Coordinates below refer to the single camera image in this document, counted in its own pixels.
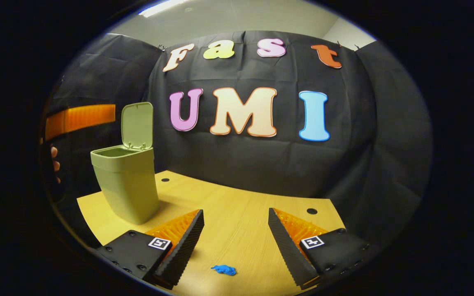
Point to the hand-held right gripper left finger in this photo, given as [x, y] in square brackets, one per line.
[185, 246]

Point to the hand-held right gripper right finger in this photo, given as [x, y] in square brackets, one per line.
[288, 250]

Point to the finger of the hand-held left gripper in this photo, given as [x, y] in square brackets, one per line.
[80, 117]

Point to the blue paper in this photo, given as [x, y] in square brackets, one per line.
[224, 270]

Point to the green desktop garbage bin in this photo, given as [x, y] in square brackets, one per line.
[128, 185]

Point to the wooden desktop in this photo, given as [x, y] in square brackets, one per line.
[228, 213]

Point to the black backdrop cloth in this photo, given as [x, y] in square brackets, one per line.
[237, 164]

